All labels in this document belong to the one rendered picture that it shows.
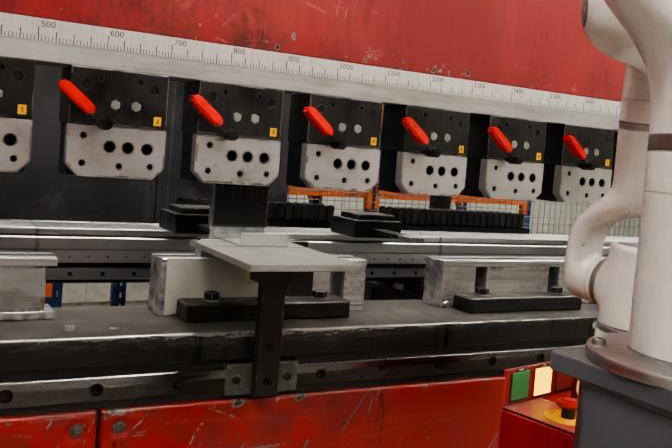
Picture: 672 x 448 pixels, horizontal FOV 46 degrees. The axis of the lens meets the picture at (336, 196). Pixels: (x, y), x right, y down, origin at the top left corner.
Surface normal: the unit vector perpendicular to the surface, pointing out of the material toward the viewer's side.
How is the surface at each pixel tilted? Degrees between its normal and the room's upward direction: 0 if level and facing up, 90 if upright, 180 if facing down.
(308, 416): 90
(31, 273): 90
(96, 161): 90
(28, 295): 90
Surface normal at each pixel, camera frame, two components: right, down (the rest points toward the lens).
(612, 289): -0.83, -0.05
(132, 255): 0.48, 0.08
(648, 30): -0.84, 0.54
